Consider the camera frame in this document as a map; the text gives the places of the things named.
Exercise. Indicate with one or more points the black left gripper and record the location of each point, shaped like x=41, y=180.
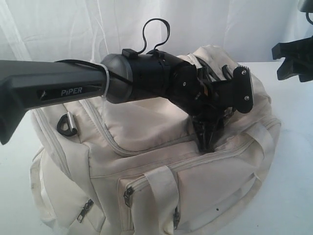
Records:
x=208, y=97

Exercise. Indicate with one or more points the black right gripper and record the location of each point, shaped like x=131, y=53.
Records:
x=298, y=59

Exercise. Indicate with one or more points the cream fabric duffel bag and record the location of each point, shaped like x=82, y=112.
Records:
x=135, y=168

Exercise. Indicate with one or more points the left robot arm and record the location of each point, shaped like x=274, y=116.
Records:
x=129, y=76

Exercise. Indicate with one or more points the white backdrop curtain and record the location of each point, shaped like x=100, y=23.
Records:
x=51, y=30

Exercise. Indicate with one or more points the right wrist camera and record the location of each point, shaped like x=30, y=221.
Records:
x=306, y=6

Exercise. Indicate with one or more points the white cable tie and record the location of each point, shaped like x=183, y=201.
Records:
x=107, y=83

